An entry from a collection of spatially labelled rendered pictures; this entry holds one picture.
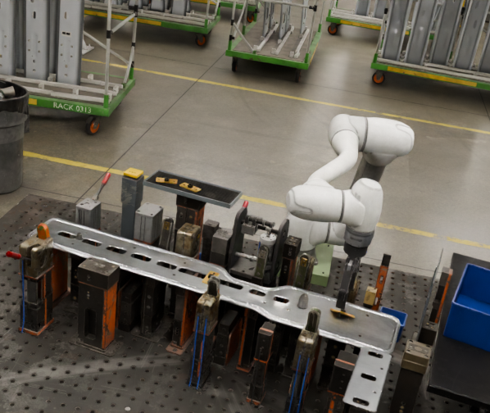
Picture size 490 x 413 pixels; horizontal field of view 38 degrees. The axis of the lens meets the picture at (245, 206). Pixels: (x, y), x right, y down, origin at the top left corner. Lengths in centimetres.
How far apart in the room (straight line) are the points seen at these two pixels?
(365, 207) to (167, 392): 92
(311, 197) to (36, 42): 485
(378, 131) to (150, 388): 123
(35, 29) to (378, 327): 491
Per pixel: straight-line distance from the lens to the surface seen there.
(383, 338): 241
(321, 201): 217
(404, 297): 325
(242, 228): 259
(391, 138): 271
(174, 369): 259
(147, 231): 271
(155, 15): 984
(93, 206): 283
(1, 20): 682
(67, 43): 664
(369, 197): 218
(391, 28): 923
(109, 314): 257
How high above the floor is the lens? 235
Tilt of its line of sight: 26 degrees down
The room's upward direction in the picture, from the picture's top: 8 degrees clockwise
